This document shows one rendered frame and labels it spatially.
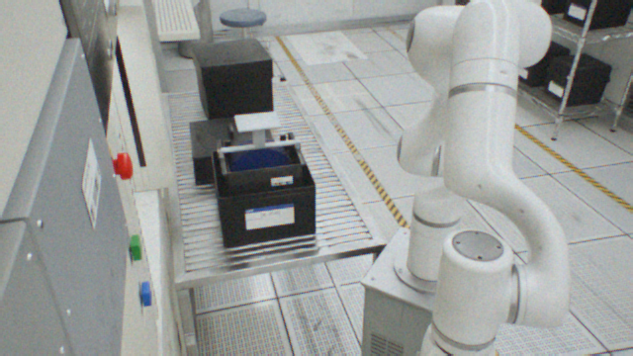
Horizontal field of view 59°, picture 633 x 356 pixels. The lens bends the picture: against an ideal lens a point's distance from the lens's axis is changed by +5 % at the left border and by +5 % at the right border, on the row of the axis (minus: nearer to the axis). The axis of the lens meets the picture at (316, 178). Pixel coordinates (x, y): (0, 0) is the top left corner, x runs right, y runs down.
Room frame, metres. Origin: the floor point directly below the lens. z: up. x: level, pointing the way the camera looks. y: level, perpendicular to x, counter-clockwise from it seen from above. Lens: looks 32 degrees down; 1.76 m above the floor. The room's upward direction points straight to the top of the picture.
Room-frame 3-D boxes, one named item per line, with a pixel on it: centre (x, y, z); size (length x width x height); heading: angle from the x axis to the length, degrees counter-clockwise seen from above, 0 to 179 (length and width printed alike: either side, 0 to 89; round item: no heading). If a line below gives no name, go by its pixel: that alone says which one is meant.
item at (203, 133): (1.73, 0.31, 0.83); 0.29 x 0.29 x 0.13; 14
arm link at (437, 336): (0.53, -0.20, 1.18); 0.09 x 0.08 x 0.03; 80
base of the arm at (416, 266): (1.12, -0.30, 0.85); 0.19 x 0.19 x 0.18
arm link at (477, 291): (0.53, -0.20, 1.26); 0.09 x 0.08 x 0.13; 80
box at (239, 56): (2.17, 0.35, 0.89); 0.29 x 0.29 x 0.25; 19
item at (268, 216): (1.38, 0.16, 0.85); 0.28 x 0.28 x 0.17; 13
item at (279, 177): (1.38, 0.16, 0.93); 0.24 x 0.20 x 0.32; 103
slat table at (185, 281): (1.78, 0.25, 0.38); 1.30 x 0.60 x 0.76; 15
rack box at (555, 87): (3.53, -1.75, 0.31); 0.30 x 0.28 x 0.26; 13
